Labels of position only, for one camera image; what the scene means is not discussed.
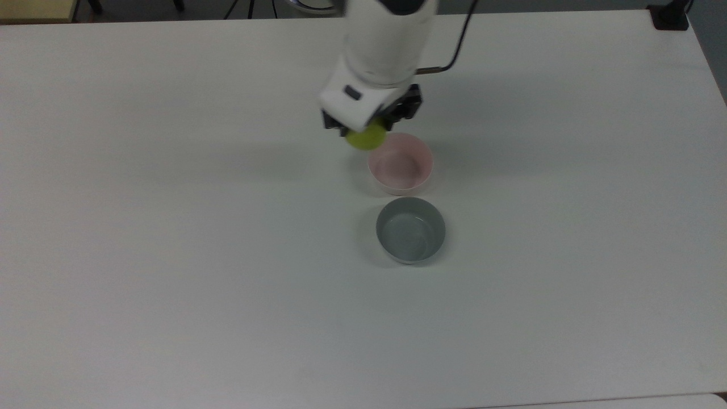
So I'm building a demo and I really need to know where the black table clamp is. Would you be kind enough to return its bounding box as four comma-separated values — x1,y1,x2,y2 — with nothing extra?
647,0,695,31

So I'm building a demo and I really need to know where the yellow-green ball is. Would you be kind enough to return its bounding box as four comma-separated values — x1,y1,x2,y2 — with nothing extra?
345,120,388,152

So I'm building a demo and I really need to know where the light wooden table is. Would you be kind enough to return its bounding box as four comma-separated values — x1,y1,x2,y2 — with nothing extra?
0,0,79,25

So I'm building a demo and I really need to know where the grey bowl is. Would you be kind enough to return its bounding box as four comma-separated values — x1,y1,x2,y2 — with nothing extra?
375,196,447,265

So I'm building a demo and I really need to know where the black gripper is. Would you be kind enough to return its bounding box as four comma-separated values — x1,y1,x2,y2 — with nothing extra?
321,84,424,138

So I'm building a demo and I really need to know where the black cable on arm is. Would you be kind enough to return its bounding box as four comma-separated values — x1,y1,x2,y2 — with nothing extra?
416,0,479,74

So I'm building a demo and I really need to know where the pink bowl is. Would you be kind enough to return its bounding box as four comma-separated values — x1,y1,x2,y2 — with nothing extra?
367,132,435,196

